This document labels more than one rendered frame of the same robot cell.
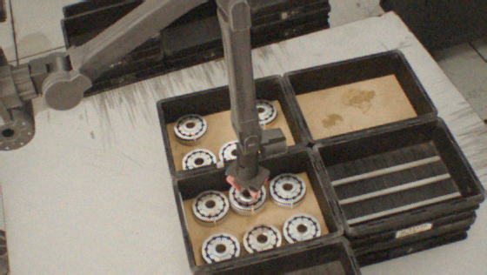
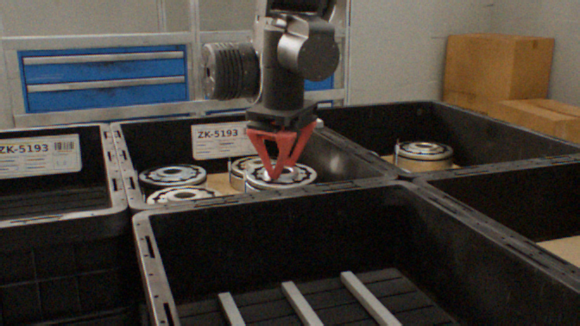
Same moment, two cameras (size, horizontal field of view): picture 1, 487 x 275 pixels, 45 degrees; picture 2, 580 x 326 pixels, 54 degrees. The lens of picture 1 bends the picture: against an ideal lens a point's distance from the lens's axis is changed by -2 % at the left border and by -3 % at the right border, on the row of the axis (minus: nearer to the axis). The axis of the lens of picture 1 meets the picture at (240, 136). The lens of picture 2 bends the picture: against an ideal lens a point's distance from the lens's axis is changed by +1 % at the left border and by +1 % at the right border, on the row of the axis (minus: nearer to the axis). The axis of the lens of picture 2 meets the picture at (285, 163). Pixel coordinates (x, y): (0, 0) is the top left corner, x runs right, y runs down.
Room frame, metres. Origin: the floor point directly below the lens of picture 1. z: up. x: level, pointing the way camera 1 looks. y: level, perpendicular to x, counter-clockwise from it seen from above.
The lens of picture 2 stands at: (0.82, -0.76, 1.13)
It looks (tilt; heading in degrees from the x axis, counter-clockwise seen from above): 17 degrees down; 80
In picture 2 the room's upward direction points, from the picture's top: straight up
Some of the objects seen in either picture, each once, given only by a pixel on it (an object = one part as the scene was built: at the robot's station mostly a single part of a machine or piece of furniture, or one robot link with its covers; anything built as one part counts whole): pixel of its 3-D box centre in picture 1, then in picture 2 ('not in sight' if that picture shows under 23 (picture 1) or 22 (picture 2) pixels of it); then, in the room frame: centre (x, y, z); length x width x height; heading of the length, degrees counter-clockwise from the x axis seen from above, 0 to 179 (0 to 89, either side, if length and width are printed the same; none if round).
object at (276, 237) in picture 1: (262, 239); (185, 200); (0.81, -0.03, 0.86); 0.10 x 0.10 x 0.01
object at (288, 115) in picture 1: (230, 135); (419, 167); (1.17, 0.03, 0.87); 0.40 x 0.30 x 0.11; 99
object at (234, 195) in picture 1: (247, 194); (281, 175); (0.95, 0.00, 0.88); 0.10 x 0.10 x 0.01
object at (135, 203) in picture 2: (254, 207); (231, 153); (0.88, -0.02, 0.92); 0.40 x 0.30 x 0.02; 99
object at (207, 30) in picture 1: (202, 49); not in sight; (2.19, 0.14, 0.31); 0.40 x 0.30 x 0.34; 105
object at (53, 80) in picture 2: not in sight; (112, 109); (0.49, 1.89, 0.60); 0.72 x 0.03 x 0.56; 15
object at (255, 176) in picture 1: (247, 167); (283, 91); (0.95, -0.01, 1.00); 0.10 x 0.07 x 0.07; 54
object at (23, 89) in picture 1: (14, 85); not in sight; (0.87, 0.44, 1.45); 0.09 x 0.08 x 0.12; 15
